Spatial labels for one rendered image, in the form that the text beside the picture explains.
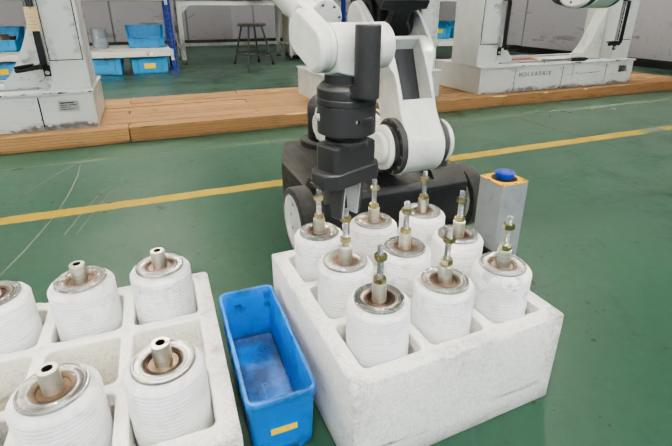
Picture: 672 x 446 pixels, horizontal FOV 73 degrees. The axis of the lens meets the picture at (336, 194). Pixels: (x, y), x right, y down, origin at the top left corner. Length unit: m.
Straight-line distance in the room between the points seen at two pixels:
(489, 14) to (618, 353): 2.64
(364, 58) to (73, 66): 2.19
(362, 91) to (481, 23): 2.80
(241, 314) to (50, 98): 1.89
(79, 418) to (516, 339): 0.61
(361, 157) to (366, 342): 0.27
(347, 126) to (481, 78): 2.77
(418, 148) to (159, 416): 0.78
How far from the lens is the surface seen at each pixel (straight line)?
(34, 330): 0.87
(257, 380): 0.93
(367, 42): 0.61
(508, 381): 0.86
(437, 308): 0.72
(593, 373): 1.06
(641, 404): 1.04
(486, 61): 3.46
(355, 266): 0.76
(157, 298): 0.80
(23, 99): 2.67
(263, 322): 1.01
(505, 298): 0.80
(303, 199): 1.18
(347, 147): 0.66
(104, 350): 0.82
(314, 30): 0.63
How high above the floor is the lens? 0.65
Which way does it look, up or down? 23 degrees down
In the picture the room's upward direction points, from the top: straight up
